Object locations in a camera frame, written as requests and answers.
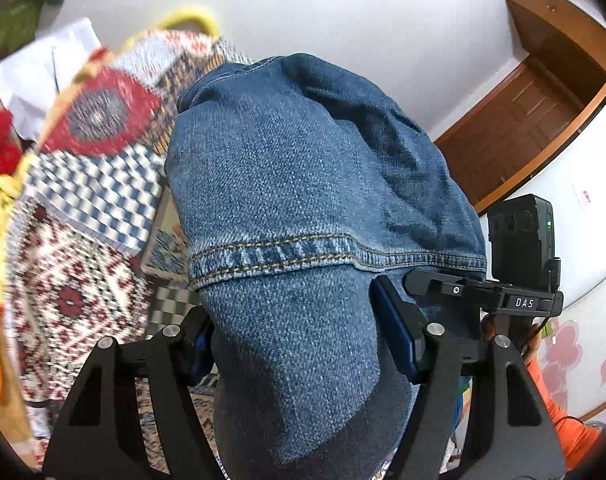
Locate green cloth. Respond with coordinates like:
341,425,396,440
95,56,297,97
0,0,66,72

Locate yellow fabric strap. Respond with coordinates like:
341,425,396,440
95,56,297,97
154,5,222,37

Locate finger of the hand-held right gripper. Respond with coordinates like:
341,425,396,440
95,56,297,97
403,268,504,307

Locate white plastic bag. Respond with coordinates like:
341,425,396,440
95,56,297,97
0,17,104,142

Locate person's right hand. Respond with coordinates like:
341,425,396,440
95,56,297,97
480,316,542,363

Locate wooden cabinet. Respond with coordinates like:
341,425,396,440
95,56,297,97
505,0,606,86

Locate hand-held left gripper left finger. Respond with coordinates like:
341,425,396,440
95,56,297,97
43,305,224,480

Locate yellow cloth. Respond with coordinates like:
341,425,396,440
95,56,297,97
0,172,31,313

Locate patterned woven blanket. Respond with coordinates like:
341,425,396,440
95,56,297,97
4,29,244,480

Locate brown wooden door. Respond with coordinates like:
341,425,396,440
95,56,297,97
433,57,606,216

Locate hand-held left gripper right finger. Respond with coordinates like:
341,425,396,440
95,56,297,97
372,275,568,480

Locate black cable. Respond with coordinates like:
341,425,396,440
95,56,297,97
548,410,605,432

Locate blue denim jacket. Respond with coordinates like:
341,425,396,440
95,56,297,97
164,52,488,480

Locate green blue printed sheet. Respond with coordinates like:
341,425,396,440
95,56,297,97
455,375,476,428

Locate pink heart wall decal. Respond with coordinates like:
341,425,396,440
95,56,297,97
540,317,606,401

